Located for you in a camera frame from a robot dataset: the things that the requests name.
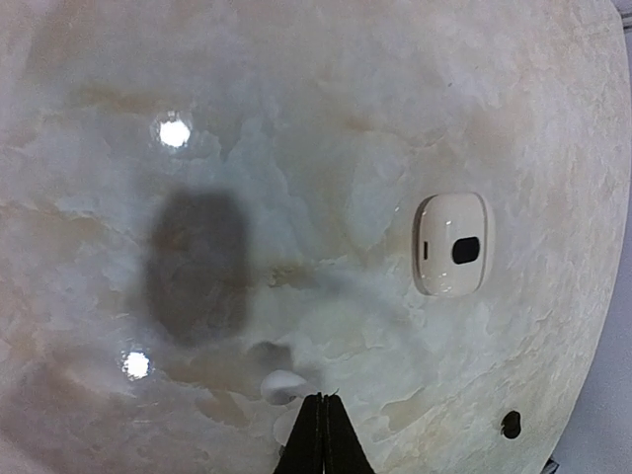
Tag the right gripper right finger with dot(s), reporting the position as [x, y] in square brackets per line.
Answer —
[342, 451]

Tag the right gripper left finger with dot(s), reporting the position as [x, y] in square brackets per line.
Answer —
[303, 453]

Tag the white ring earbud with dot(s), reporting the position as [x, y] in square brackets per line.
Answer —
[285, 388]

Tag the white earbud charging case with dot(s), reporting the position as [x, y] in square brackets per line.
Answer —
[453, 244]

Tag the black earbud right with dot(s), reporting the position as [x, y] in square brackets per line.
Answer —
[511, 425]

